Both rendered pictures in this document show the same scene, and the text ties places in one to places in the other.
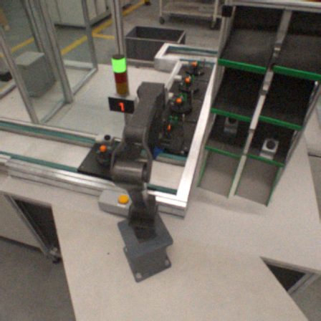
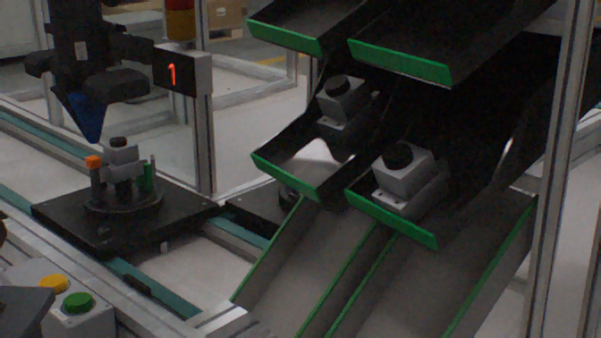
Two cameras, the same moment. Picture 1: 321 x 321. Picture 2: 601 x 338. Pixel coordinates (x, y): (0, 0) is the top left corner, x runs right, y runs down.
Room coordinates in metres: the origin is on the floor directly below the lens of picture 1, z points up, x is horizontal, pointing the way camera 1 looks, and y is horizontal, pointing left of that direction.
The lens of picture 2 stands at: (0.03, -0.59, 1.52)
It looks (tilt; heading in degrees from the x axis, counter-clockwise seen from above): 23 degrees down; 28
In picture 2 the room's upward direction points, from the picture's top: straight up
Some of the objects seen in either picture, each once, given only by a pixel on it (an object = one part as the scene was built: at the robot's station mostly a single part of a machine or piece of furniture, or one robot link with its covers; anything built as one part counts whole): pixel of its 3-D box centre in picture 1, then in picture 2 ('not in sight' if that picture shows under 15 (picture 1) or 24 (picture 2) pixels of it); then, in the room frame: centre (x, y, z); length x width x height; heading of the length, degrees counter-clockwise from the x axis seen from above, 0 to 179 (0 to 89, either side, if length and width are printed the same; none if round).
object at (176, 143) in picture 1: (153, 132); (80, 49); (0.61, 0.02, 1.33); 0.19 x 0.06 x 0.08; 74
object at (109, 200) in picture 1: (124, 203); (56, 304); (0.63, 0.16, 0.93); 0.21 x 0.07 x 0.06; 74
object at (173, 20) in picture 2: (121, 86); (181, 22); (0.98, 0.17, 1.28); 0.05 x 0.05 x 0.05
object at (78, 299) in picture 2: not in sight; (78, 304); (0.61, 0.09, 0.96); 0.04 x 0.04 x 0.02
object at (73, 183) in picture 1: (91, 185); (37, 254); (0.74, 0.32, 0.91); 0.89 x 0.06 x 0.11; 74
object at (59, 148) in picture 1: (102, 159); (120, 218); (0.92, 0.30, 0.91); 0.84 x 0.28 x 0.10; 74
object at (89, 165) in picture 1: (111, 157); (125, 209); (0.88, 0.24, 0.96); 0.24 x 0.24 x 0.02; 74
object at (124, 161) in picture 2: (109, 141); (124, 156); (0.89, 0.24, 1.06); 0.08 x 0.04 x 0.07; 165
